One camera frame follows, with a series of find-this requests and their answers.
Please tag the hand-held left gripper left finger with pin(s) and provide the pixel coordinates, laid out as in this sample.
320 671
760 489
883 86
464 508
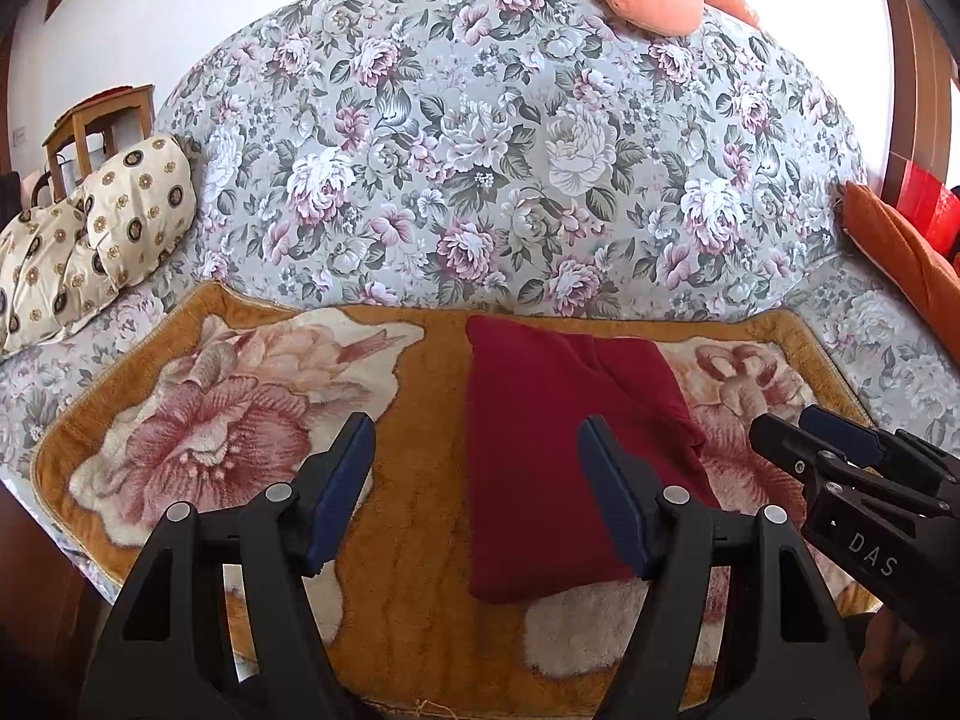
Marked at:
341 495

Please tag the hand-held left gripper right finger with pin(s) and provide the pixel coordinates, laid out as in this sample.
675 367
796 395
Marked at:
615 495

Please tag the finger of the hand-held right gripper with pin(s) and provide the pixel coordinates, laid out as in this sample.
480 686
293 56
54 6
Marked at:
787 446
844 431

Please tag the dark red garment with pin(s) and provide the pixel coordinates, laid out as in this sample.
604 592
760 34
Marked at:
540 427

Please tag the orange floral plush blanket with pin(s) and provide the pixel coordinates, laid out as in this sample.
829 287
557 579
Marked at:
420 427

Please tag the orange cushion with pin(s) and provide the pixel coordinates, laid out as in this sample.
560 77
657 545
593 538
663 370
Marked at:
911 262

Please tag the red bag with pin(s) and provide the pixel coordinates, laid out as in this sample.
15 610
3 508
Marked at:
930 202

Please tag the cream medallion print cushion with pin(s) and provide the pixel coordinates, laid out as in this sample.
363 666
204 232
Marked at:
139 202
41 270

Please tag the grey floral sofa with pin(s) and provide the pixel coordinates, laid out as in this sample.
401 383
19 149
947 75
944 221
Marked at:
525 127

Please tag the wooden side table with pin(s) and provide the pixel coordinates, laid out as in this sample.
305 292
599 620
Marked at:
90 124

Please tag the wooden door frame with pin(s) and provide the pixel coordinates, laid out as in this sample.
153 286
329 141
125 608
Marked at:
911 75

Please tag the white wall socket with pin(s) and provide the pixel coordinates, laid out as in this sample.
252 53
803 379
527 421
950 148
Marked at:
20 137

